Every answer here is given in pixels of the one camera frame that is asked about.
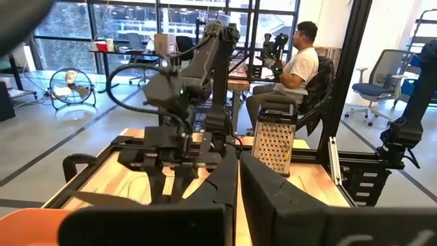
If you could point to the black floor cabinet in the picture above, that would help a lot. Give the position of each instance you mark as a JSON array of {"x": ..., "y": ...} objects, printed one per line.
[{"x": 6, "y": 102}]

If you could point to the person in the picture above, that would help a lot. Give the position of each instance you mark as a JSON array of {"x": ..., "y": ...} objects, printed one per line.
[{"x": 300, "y": 68}]

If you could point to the black table clamp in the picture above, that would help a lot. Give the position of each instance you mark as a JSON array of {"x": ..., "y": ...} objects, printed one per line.
[{"x": 70, "y": 164}]

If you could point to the black labelled drawer unit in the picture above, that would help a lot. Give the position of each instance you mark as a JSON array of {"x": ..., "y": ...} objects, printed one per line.
[{"x": 365, "y": 184}]

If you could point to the white cup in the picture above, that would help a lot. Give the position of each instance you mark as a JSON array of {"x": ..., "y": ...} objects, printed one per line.
[{"x": 110, "y": 44}]

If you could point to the cardboard box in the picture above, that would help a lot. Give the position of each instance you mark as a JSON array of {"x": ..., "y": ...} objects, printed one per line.
[{"x": 165, "y": 43}]

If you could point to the round metal floor fan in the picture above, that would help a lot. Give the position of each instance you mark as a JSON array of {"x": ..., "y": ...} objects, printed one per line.
[{"x": 71, "y": 87}]

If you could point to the black idle robot arm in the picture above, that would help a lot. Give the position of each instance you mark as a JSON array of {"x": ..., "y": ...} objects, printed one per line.
[{"x": 409, "y": 119}]

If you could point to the grey blue office chair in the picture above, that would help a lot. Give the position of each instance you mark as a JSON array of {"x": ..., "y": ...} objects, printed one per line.
[{"x": 375, "y": 89}]

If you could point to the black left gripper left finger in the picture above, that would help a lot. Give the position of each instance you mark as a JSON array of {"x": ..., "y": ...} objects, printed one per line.
[{"x": 153, "y": 227}]

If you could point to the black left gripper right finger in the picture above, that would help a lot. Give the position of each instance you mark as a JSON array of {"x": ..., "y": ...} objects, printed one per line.
[{"x": 307, "y": 225}]

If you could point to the small red box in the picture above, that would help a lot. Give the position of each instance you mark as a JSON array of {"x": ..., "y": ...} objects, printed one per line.
[{"x": 101, "y": 46}]

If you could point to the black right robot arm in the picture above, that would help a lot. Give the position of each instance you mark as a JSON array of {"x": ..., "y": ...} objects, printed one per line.
[{"x": 211, "y": 68}]

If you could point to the black patterned chair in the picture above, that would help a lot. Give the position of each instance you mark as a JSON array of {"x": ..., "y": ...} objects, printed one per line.
[{"x": 322, "y": 85}]

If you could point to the orange plastic bin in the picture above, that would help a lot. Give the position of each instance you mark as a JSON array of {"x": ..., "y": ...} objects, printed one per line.
[{"x": 30, "y": 227}]

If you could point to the black window frame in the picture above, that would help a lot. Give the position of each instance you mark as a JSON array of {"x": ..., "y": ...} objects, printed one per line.
[{"x": 158, "y": 13}]

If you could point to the small wooden side table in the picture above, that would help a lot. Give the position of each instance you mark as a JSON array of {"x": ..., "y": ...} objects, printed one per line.
[{"x": 238, "y": 83}]

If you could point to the black office desk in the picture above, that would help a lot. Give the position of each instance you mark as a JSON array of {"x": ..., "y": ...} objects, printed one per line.
[{"x": 112, "y": 53}]

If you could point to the black office chair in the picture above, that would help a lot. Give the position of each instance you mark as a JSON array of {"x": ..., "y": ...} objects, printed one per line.
[{"x": 184, "y": 46}]

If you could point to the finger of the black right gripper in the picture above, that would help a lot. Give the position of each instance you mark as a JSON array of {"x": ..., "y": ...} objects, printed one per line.
[
  {"x": 155, "y": 184},
  {"x": 182, "y": 181}
]

